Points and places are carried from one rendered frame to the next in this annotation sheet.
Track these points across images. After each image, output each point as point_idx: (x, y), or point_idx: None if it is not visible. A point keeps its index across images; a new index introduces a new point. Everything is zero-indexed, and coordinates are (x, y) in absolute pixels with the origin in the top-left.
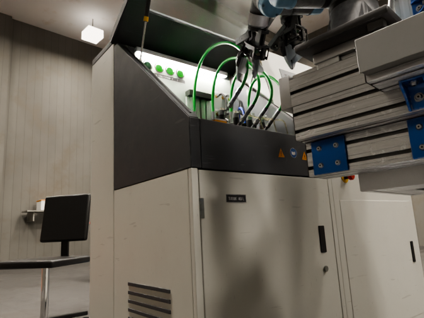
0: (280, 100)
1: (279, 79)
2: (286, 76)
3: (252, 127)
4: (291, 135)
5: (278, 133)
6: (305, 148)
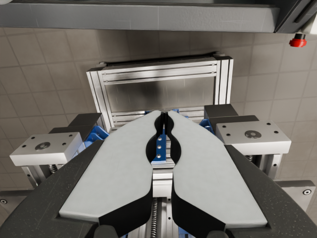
0: (25, 140)
1: (10, 156)
2: (14, 164)
3: (55, 28)
4: (170, 30)
5: (129, 29)
6: (69, 124)
